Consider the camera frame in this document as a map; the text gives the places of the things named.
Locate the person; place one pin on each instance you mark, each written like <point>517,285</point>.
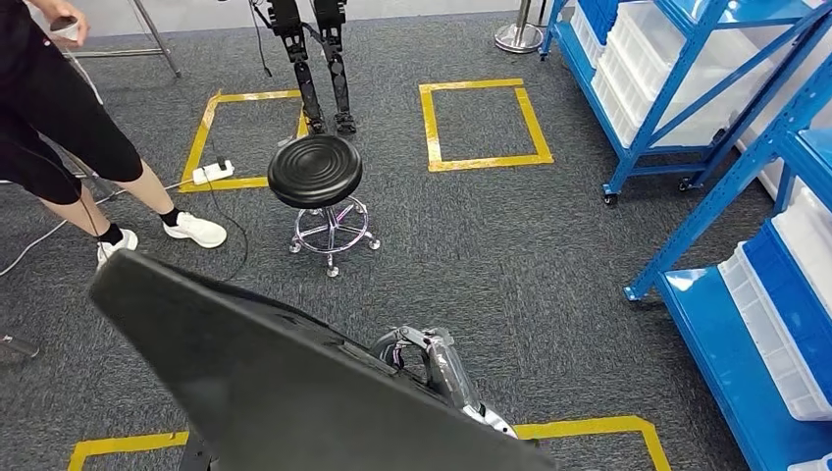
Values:
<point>65,110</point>

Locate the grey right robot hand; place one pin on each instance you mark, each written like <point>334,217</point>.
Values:
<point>445,370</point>

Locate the black plastic plate with cutouts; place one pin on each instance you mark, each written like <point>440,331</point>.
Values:
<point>260,377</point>

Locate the white handheld device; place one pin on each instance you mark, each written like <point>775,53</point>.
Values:
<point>65,29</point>

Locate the small white plastic crate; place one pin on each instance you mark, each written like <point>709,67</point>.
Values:
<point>585,39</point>

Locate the large white plastic crate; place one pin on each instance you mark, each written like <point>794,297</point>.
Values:
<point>650,26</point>
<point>627,91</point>

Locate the chrome stanchion with round base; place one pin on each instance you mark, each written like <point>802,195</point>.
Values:
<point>518,39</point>

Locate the white power strip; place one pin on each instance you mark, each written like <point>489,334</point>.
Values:
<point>211,173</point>

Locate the blue steel shelf rack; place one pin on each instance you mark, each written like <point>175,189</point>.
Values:
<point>702,351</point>
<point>663,97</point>

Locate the grey metal stand legs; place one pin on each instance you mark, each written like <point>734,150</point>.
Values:
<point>153,32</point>

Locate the black round stool chrome base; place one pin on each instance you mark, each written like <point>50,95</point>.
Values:
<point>315,170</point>

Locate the black humanoid robot legs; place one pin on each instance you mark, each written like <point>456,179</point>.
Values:
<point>286,16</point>

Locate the person's hand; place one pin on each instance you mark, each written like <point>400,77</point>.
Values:
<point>62,10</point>

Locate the yellow floor tape square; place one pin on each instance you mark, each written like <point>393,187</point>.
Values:
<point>585,427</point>
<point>487,161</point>
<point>197,149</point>

